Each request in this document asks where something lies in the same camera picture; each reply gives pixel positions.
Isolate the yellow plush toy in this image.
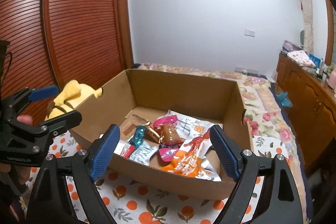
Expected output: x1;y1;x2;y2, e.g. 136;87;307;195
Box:
45;80;103;121

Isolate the brown louvred wardrobe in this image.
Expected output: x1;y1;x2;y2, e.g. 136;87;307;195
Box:
1;0;133;97

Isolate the floral quilt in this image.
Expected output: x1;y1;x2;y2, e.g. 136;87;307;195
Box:
138;63;313;223

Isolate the brown cardboard box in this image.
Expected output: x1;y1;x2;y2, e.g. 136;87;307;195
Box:
71;69;252;200

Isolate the orange-print white bedsheet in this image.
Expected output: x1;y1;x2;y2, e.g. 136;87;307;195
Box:
15;129;292;224

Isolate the white wall switch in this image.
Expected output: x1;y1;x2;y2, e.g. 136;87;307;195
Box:
244;29;255;37

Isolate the white printed snack bag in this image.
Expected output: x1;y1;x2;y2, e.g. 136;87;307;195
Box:
165;110;215;147

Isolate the teal cloth on floor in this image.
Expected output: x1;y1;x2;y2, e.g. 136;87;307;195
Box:
276;92;293;107

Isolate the brown foil candy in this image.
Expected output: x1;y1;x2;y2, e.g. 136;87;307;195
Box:
146;125;161;144

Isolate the person's left hand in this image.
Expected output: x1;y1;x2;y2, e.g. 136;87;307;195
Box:
0;114;34;185

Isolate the white red snack packet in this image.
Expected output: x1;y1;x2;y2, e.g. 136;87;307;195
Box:
114;140;159;166

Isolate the pink squid snack packet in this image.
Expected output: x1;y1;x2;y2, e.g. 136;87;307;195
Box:
153;115;184;162

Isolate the folded floral cloth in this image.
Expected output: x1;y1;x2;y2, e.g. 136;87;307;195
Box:
287;50;315;68

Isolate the wooden sideboard cabinet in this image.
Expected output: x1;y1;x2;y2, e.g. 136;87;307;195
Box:
276;53;335;169

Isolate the orange white snack bag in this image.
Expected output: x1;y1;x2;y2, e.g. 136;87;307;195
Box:
160;129;221;182

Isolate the teal foil candy packet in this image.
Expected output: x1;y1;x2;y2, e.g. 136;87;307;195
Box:
129;126;146;147

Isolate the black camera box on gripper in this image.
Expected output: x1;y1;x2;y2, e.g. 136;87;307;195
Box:
0;40;13;85

